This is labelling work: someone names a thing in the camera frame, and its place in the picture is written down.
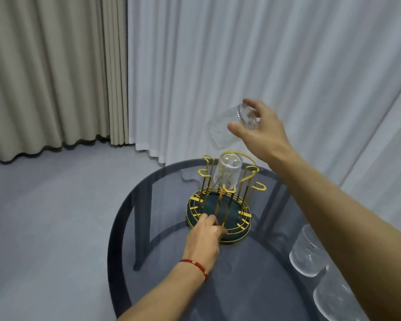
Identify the person's right forearm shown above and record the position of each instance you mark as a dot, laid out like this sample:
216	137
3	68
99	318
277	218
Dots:
347	230

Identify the gold cup rack green tray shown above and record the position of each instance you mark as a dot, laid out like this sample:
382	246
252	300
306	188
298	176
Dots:
234	213

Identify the person's left forearm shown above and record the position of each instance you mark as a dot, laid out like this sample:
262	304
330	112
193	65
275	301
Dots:
167	294

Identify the person's right thumb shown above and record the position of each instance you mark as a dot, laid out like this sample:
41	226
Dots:
239	128

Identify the person's left thumb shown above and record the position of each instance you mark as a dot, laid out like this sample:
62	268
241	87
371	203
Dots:
220	233

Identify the person's left hand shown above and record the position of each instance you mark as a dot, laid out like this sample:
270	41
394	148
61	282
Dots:
202	242

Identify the black table base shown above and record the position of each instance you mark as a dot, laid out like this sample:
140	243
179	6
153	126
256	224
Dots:
142	227

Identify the beige curtain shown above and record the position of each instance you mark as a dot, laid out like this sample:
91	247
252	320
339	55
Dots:
46	70

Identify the person's right hand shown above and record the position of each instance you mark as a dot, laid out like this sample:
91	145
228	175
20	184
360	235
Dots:
267	133

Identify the clear ribbed drinking glass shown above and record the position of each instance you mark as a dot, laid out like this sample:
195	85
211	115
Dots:
307	254
336	297
228	172
225	128

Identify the white sheer curtain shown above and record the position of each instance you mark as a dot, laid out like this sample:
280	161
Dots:
254	56

